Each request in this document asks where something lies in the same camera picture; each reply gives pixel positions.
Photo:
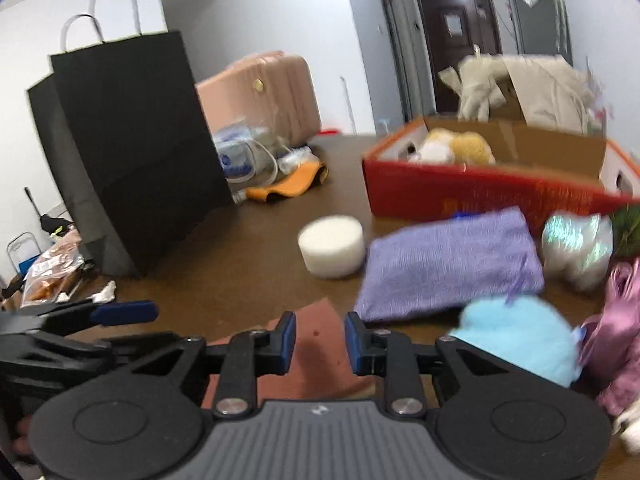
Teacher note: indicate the pink hard-shell suitcase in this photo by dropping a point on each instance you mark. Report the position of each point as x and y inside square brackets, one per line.
[265, 95]

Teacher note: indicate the crumpled foil wrapper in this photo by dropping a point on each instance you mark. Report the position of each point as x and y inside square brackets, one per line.
[102, 292]

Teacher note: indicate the beige jacket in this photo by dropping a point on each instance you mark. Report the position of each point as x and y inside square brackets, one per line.
[550, 90]

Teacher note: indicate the purple knitted pouch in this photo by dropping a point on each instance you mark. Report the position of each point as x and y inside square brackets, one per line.
[450, 265]

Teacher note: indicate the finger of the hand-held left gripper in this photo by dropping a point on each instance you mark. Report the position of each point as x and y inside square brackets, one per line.
[80, 352]
[125, 312]

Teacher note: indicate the orange cloth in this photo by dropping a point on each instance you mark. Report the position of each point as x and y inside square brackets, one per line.
[295, 182]

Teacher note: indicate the yellow and white plush toy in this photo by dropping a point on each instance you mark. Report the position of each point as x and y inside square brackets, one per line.
[465, 147]

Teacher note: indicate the dark brown door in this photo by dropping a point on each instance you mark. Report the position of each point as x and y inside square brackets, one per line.
[460, 45]

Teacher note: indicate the white cylinder sponge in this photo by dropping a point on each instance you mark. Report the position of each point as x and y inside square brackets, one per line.
[332, 247]

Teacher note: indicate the small white plush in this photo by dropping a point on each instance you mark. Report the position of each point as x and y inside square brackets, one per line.
[631, 427]

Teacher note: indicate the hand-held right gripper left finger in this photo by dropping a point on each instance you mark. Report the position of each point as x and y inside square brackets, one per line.
[287, 342]

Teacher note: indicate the grey refrigerator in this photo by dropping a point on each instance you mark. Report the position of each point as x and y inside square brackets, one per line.
[540, 20]

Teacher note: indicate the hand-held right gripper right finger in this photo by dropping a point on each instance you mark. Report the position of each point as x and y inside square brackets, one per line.
[354, 345]

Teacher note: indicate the blue tissue pack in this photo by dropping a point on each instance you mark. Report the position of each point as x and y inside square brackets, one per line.
[465, 215]

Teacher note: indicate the red cardboard box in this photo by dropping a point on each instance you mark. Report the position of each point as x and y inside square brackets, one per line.
[450, 192]

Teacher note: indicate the orange snack packet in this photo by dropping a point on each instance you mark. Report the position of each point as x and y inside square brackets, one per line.
[50, 270]

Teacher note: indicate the clear plastic bags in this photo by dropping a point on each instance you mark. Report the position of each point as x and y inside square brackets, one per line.
[245, 155]

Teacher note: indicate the light blue fluffy plush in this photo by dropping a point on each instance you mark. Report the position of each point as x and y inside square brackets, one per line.
[515, 335]

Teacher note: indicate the blue folding chair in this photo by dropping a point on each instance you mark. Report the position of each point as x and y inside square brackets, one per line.
[20, 255]

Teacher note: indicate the iridescent crumpled wrapper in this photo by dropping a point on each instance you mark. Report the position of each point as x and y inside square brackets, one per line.
[577, 250]

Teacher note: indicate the black paper bag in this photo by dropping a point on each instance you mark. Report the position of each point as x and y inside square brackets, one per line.
[145, 150]
[60, 160]

